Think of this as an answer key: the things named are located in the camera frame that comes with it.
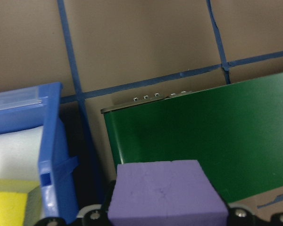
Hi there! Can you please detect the white foam pad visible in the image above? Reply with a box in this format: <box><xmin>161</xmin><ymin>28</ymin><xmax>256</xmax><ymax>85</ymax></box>
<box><xmin>0</xmin><ymin>126</ymin><xmax>44</xmax><ymax>182</ymax></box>

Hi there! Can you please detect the purple foam block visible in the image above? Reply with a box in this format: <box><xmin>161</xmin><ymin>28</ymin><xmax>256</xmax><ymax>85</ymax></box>
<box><xmin>108</xmin><ymin>160</ymin><xmax>229</xmax><ymax>226</ymax></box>

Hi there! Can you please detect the blue plastic storage bin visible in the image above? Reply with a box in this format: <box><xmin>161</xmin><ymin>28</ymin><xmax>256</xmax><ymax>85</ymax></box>
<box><xmin>0</xmin><ymin>81</ymin><xmax>80</xmax><ymax>226</ymax></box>

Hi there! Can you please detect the yellow foam block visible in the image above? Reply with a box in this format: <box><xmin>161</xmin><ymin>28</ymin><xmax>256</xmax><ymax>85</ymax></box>
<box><xmin>0</xmin><ymin>178</ymin><xmax>42</xmax><ymax>226</ymax></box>

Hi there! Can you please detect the green conveyor belt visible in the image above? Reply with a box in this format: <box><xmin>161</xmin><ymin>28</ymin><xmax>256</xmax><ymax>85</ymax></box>
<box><xmin>100</xmin><ymin>70</ymin><xmax>283</xmax><ymax>204</ymax></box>

